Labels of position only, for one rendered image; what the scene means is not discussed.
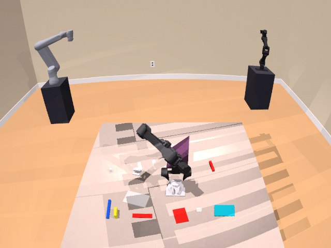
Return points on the red flat bar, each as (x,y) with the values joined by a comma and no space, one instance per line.
(138,215)

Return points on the red flat rectangular plate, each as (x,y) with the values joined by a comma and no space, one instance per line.
(180,215)

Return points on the cyan rectangular plate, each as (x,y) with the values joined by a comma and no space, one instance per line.
(224,210)

